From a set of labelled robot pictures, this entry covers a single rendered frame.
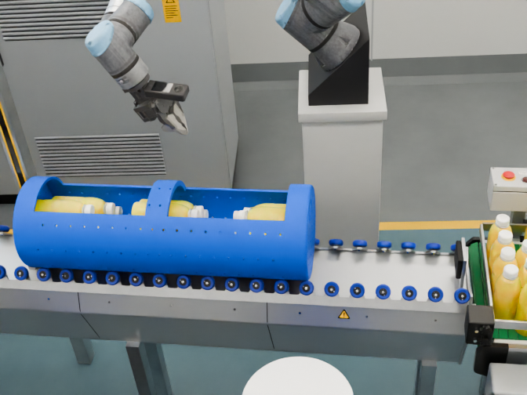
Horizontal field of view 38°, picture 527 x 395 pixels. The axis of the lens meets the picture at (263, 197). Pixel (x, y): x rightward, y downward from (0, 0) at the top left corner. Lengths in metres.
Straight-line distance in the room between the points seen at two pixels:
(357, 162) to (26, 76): 1.76
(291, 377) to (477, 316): 0.55
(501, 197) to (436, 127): 2.24
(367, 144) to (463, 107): 2.08
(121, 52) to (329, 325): 1.00
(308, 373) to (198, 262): 0.48
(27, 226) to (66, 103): 1.65
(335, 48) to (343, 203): 0.65
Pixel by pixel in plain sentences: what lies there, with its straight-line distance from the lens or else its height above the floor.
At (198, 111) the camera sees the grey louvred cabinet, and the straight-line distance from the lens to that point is 3.79.
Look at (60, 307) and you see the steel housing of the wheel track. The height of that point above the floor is 0.85.
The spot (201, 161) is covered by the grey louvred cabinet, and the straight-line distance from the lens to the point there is 3.97.
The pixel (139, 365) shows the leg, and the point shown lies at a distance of 2.72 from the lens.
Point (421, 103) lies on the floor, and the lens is 4.90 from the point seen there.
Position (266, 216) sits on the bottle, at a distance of 2.19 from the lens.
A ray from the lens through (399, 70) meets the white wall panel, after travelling 5.11.
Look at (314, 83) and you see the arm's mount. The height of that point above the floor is 1.17.
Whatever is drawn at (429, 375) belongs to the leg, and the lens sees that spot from 2.56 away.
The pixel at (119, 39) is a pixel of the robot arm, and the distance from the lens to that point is 2.03.
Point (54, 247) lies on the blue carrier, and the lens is 2.32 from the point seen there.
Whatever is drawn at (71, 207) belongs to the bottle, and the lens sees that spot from 2.35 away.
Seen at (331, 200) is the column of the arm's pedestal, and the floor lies 0.68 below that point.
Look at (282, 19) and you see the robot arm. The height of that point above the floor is 1.43.
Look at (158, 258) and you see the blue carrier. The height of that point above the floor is 1.10.
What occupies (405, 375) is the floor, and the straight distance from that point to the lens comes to 3.29.
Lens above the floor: 2.59
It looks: 39 degrees down
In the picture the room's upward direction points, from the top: 5 degrees counter-clockwise
